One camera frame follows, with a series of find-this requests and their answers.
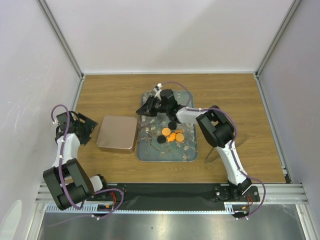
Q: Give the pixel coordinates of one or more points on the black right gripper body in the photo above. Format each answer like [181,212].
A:
[160,107]

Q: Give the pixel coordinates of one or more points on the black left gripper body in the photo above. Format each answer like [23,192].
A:
[76,124]

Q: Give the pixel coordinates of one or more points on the rose gold tin lid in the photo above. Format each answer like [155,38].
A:
[119,120]

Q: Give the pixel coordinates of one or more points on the rose gold cookie tin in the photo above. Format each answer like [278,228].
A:
[117,138]

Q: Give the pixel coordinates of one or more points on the steel serving tongs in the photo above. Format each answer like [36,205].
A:
[214,155]

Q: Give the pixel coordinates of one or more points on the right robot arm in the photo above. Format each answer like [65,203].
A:
[218,129]

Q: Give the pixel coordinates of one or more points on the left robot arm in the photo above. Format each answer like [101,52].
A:
[66,180]

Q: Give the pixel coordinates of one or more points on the black sandwich cookie upper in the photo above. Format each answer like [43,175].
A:
[172,125]

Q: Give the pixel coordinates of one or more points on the black sandwich cookie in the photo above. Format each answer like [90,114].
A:
[172,125]
[161,139]

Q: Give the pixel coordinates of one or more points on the orange embossed biscuit centre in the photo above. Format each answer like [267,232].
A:
[166,131]

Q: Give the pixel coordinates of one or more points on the orange flower cookie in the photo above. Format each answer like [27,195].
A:
[171,137]

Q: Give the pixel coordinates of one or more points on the black sandwich cookie lower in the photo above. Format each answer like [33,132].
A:
[161,139]

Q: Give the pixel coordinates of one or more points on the orange sandwich biscuit right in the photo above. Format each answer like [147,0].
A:
[179,137]

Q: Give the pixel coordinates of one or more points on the blue floral serving tray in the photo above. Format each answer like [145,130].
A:
[149,128]

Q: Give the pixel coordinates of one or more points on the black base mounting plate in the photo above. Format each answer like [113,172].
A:
[183,193]

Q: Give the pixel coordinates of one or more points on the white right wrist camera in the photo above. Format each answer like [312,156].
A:
[157,90]

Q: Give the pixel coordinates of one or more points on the white slotted cable duct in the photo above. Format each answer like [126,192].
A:
[100,209]

